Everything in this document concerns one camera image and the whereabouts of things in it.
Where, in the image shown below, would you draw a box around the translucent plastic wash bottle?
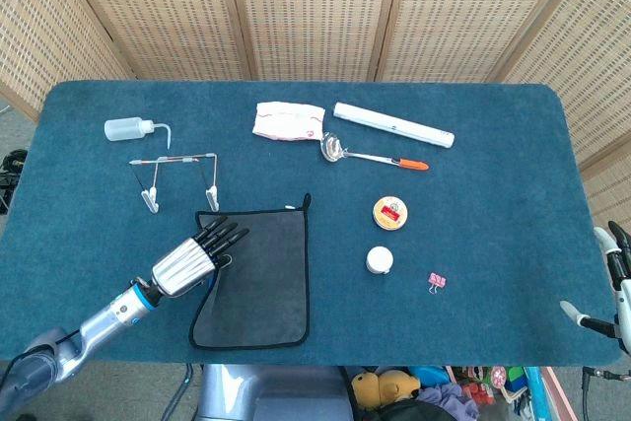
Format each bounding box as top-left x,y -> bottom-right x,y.
104,116 -> 174,150

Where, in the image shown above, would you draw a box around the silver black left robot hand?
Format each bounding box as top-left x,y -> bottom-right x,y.
150,215 -> 251,299

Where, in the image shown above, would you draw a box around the round yellow red tin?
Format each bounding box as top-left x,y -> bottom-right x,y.
373,195 -> 410,232

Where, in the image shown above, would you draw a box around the black device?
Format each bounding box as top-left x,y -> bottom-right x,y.
0,148 -> 30,215

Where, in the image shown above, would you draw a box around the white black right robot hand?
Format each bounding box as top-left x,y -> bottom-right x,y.
560,220 -> 631,343

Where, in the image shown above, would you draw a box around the steel ladle orange handle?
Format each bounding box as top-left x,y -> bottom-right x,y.
321,131 -> 430,173

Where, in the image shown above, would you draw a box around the white paper roll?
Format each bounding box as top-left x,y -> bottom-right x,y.
332,102 -> 456,150

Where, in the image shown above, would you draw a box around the woven rattan folding screen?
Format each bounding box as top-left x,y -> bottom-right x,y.
0,0 -> 631,240

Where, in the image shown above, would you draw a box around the black hanging cable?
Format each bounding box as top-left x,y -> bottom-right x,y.
165,364 -> 194,421

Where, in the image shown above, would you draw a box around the blue carpet table cover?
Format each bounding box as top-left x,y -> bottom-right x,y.
0,79 -> 625,368

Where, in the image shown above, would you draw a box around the yellow plush toy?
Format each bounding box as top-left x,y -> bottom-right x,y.
350,369 -> 422,411

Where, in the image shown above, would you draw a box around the blue grey towel black trim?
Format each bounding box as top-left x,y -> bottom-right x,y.
188,192 -> 313,351

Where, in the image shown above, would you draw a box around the white plastic jar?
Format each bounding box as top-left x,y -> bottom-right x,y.
365,246 -> 396,276

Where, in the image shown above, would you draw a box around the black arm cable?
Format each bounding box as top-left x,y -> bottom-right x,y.
9,326 -> 83,363

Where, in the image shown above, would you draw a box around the grey robot torso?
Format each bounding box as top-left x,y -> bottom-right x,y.
196,364 -> 352,421

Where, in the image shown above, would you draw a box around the pink white tissue pack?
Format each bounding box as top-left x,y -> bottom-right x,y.
251,101 -> 326,142

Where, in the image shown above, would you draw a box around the metal wire rack white clips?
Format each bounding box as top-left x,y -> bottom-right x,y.
128,150 -> 221,215

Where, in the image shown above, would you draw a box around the purple cloth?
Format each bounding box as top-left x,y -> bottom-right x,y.
416,382 -> 479,421

